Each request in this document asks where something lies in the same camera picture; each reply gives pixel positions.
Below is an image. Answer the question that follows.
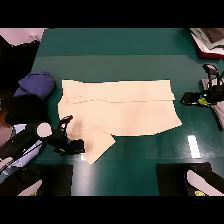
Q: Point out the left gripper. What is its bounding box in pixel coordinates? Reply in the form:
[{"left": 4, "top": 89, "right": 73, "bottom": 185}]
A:
[{"left": 54, "top": 133, "right": 86, "bottom": 155}]

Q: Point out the light blue garment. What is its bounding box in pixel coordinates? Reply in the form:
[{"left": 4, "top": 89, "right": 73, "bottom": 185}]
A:
[{"left": 0, "top": 123, "right": 45, "bottom": 175}]

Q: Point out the black garment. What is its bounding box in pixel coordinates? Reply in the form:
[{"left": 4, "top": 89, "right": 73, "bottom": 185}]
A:
[{"left": 4, "top": 94, "right": 52, "bottom": 126}]

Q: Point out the brown garment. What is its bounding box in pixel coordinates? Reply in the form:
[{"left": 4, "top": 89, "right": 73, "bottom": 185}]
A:
[{"left": 203, "top": 27, "right": 224, "bottom": 45}]

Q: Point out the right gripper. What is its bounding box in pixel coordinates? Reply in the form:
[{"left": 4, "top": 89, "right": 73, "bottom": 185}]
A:
[{"left": 180, "top": 91, "right": 210, "bottom": 108}]

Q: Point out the red garment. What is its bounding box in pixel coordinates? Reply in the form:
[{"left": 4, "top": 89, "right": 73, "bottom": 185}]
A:
[{"left": 196, "top": 48, "right": 224, "bottom": 61}]

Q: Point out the white garment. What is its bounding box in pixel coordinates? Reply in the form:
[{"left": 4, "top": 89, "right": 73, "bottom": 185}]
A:
[{"left": 189, "top": 27, "right": 224, "bottom": 56}]

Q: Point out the cream shirt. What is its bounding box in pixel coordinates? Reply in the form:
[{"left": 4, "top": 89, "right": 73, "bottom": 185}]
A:
[{"left": 57, "top": 79, "right": 183, "bottom": 166}]

